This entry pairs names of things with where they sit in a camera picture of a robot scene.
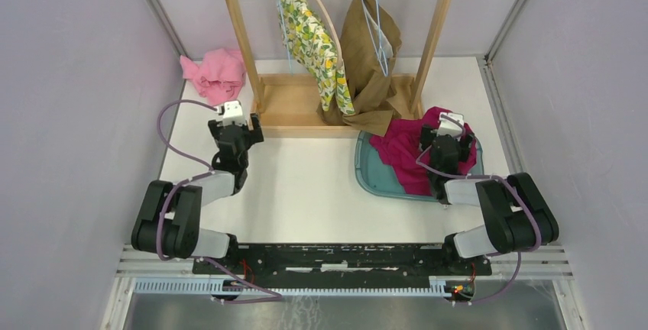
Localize white slotted cable duct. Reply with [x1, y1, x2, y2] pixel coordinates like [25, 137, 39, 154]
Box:
[134, 276, 457, 299]

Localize beige wooden hanger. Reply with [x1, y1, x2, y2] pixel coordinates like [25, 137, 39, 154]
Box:
[277, 0, 345, 63]

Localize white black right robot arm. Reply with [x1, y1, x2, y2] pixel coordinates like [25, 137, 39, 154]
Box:
[416, 125, 559, 275]

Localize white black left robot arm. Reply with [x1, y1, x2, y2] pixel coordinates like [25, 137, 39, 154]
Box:
[131, 113, 264, 274]

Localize magenta cloth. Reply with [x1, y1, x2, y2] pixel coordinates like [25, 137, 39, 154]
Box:
[370, 107, 474, 202]

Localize yellow patterned cloth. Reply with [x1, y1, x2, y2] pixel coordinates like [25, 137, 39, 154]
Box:
[281, 0, 355, 115]

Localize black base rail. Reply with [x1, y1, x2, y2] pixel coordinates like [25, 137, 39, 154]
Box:
[218, 243, 492, 290]

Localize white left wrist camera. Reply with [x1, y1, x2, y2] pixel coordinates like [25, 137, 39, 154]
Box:
[215, 100, 247, 126]

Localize wooden clothes rack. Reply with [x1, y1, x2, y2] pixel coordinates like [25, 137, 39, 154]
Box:
[225, 0, 452, 138]

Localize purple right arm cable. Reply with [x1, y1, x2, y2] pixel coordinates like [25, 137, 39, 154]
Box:
[416, 115, 543, 304]

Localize pink crumpled cloth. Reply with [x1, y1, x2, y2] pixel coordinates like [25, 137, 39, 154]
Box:
[180, 48, 246, 106]

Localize brown skirt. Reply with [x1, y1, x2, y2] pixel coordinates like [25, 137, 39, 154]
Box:
[317, 0, 402, 137]

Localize teal plastic basket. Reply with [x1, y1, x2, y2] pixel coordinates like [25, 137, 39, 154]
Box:
[355, 131, 484, 202]

